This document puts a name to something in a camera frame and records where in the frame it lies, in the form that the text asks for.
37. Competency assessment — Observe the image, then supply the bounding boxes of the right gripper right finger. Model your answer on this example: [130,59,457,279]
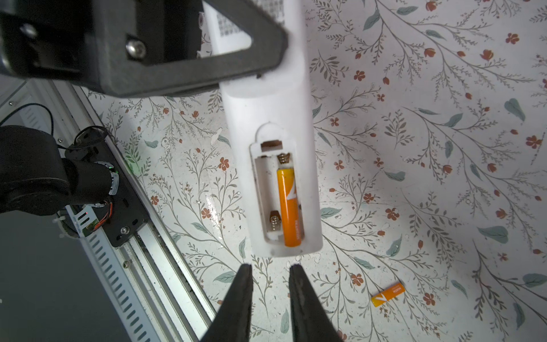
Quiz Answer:
[289,264,343,342]

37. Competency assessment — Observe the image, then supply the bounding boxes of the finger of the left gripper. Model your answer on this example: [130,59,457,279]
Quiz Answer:
[92,1,288,98]

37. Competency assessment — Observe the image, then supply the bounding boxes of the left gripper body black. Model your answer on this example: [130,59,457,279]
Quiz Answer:
[0,0,129,97]

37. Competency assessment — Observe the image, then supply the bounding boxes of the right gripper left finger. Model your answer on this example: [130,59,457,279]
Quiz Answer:
[201,264,253,342]

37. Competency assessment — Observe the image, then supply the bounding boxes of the orange battery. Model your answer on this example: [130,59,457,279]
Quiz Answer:
[276,168,303,247]
[371,283,406,307]

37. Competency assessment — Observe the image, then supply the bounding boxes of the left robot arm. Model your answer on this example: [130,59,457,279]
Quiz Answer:
[1,1,289,216]

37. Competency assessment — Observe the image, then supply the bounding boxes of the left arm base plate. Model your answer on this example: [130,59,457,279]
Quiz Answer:
[64,125,150,247]

